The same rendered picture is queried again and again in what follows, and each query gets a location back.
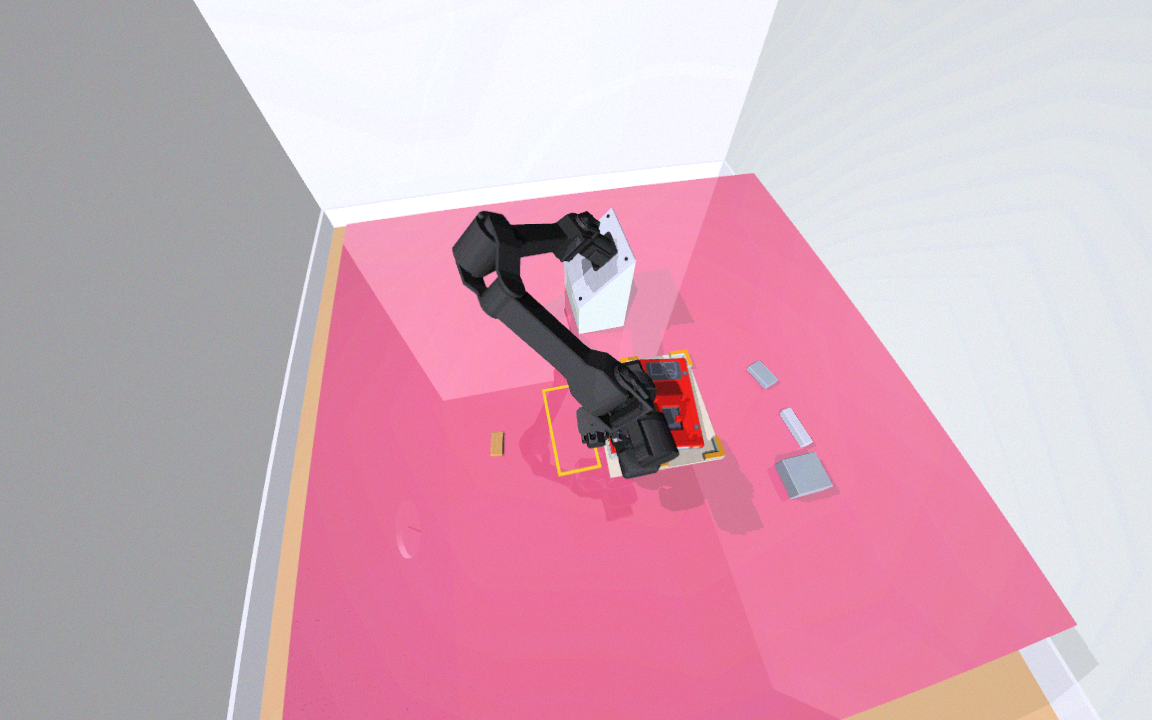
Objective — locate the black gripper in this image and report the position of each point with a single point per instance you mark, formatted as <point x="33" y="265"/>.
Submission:
<point x="628" y="462"/>

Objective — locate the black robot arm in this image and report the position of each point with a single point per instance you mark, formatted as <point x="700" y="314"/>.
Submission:
<point x="598" y="381"/>

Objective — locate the white rectangular bar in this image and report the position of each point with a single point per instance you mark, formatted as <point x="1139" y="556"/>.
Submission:
<point x="795" y="427"/>

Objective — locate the yellow rectangular outline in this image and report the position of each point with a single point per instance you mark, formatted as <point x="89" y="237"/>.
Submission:
<point x="553" y="441"/>

